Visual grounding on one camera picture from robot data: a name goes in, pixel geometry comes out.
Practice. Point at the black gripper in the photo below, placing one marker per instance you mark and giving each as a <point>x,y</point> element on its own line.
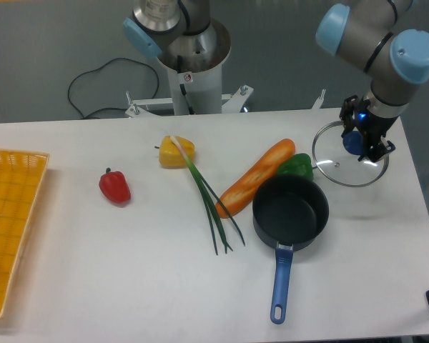
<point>371,126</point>

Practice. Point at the glass lid blue knob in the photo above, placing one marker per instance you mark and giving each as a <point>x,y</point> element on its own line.
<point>337,156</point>

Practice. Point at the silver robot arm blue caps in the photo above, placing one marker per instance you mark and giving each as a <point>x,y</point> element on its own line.
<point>398,64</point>

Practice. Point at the green bell pepper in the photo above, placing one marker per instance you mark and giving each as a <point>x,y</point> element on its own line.
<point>299,164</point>

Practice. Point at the orange baguette bread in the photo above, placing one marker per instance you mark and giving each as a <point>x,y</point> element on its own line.
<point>242,192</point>

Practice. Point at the green spring onion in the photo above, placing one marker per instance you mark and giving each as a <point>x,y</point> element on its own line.
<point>207,195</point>

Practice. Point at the yellow bell pepper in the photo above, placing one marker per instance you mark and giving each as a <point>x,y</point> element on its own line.
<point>170,156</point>

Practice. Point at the red bell pepper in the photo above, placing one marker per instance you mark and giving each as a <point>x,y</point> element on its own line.
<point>114,187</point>

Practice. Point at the yellow wicker basket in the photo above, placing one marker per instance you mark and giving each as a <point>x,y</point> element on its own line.
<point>21,177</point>

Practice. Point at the black saucepan blue handle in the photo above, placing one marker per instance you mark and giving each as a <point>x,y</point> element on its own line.
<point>288,213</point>

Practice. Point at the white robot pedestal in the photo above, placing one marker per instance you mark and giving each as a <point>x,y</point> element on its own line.
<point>194,69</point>

